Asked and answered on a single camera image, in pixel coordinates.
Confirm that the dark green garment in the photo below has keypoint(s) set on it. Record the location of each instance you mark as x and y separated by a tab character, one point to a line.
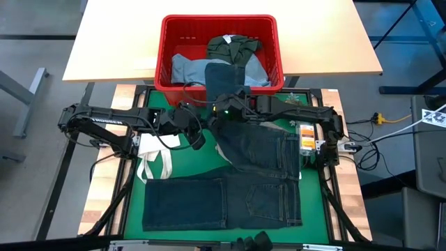
237	49

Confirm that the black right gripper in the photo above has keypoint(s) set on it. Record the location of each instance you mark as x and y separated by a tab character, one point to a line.
237	108

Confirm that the grey cabinet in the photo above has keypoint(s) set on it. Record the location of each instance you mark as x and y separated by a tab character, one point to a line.
428	157

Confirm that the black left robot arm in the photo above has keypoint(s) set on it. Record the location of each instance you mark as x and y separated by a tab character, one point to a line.
111	115

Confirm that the dark blue jeans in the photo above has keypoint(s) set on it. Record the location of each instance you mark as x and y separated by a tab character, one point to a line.
195	205

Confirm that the artificial succulent plant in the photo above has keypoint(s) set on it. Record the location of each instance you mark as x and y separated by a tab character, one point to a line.
292	99

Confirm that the pale paper label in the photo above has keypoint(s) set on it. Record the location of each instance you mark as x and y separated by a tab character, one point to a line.
143	62

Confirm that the grey metal table leg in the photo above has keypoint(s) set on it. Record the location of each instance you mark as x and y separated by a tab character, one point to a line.
24	94

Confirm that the white tote bag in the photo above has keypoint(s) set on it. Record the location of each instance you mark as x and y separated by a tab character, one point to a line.
153	143

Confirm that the light wooden table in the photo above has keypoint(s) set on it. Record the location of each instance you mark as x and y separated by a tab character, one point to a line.
313	42

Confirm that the red plastic laundry bin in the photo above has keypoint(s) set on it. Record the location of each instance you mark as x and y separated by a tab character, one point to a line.
184	35

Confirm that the black metal table base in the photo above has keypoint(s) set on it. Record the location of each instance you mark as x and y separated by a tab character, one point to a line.
411	90

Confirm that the black aluminium frame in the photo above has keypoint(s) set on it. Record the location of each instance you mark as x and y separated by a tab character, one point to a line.
139	91

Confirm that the green table mat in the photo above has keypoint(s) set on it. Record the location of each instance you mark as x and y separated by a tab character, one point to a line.
174	164

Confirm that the light blue garment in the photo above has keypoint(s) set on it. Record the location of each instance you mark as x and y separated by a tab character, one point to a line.
188	69

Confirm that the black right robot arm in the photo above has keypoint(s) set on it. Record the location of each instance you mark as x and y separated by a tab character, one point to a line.
303	111

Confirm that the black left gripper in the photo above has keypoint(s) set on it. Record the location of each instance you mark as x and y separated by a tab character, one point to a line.
181	120

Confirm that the white printed tag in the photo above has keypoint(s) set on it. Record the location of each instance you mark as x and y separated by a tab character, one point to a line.
433	118

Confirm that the silver bracket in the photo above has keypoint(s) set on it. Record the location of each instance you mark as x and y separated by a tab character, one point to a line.
324	247
129	243

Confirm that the clear box orange label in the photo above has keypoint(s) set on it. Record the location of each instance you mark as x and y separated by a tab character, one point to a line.
307	139

